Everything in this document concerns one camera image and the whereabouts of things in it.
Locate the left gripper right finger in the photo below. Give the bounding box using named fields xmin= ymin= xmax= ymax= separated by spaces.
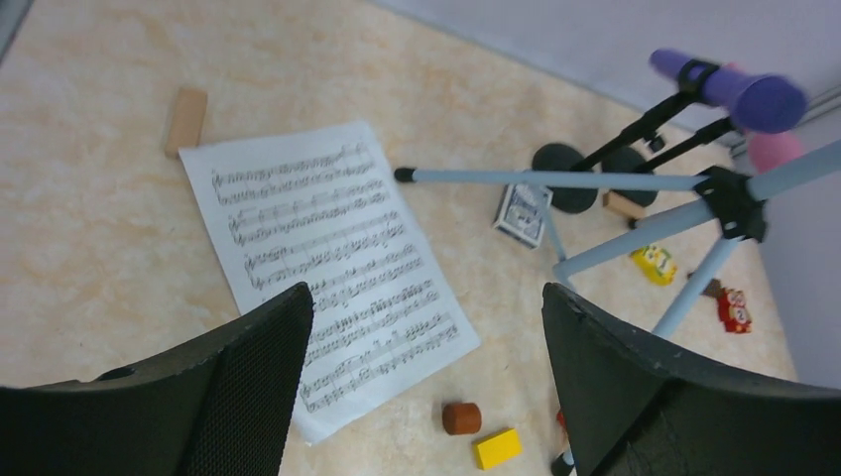
xmin=541 ymin=283 xmax=840 ymax=475

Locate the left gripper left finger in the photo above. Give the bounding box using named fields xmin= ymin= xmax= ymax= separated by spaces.
xmin=1 ymin=283 xmax=313 ymax=475

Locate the sheet music page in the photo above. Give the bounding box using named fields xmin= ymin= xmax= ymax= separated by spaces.
xmin=179 ymin=121 xmax=480 ymax=444

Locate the light blue music stand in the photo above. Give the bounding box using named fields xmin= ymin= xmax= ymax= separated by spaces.
xmin=394 ymin=138 xmax=841 ymax=476

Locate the blue toy brick car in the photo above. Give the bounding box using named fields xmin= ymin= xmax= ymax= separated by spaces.
xmin=555 ymin=411 xmax=567 ymax=432

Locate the yellow wooden block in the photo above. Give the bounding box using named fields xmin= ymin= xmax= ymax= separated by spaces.
xmin=472 ymin=427 xmax=523 ymax=470

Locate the red owl number block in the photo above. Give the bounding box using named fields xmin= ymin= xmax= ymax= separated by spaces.
xmin=717 ymin=288 xmax=753 ymax=334

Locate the yellow owl number block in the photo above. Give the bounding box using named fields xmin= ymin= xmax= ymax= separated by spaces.
xmin=629 ymin=244 xmax=677 ymax=287

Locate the dark brown wooden block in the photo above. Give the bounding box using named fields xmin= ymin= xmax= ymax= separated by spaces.
xmin=701 ymin=278 xmax=723 ymax=298

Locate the brown wooden cylinder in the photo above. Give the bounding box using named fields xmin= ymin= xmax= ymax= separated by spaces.
xmin=441 ymin=403 xmax=482 ymax=435

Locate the light wooden block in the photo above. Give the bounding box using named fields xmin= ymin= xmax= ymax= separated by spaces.
xmin=602 ymin=191 xmax=648 ymax=220

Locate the blue playing card box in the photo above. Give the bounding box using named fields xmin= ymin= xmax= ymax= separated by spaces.
xmin=492 ymin=183 xmax=552 ymax=249

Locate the black left microphone stand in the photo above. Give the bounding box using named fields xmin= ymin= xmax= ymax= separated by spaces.
xmin=532 ymin=90 xmax=696 ymax=173

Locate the wooden block far left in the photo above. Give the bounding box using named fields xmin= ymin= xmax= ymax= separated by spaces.
xmin=164 ymin=87 xmax=208 ymax=159

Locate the pink toy microphone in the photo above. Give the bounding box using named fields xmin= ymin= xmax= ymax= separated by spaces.
xmin=725 ymin=61 xmax=808 ymax=176

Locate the purple toy microphone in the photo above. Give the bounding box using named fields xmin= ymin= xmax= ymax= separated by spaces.
xmin=649 ymin=49 xmax=808 ymax=134

